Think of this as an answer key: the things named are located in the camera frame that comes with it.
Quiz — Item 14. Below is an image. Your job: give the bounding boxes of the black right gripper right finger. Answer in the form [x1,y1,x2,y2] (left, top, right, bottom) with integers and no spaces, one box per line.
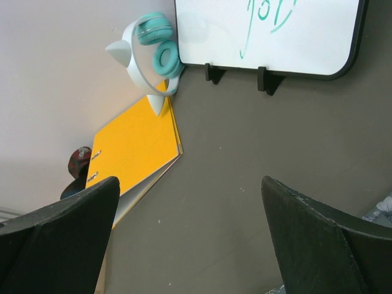
[261,176,391,293]

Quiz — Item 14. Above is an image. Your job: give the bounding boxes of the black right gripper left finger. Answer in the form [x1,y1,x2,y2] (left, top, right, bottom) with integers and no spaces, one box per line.
[1,176,120,293]

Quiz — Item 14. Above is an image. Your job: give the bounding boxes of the dark red rolled tie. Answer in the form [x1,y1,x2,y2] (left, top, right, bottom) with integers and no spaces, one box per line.
[60,146,91,200]

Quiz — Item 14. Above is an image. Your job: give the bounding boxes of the teal white cat-ear headphones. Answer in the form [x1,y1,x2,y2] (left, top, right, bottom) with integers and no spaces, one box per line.
[105,12,184,116]

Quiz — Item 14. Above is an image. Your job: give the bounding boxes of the yellow ring binder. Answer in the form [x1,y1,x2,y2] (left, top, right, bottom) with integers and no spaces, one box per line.
[86,97,183,225]

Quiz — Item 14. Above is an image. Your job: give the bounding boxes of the white whiteboard black frame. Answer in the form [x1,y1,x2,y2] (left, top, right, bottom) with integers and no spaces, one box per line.
[175,1,368,95]

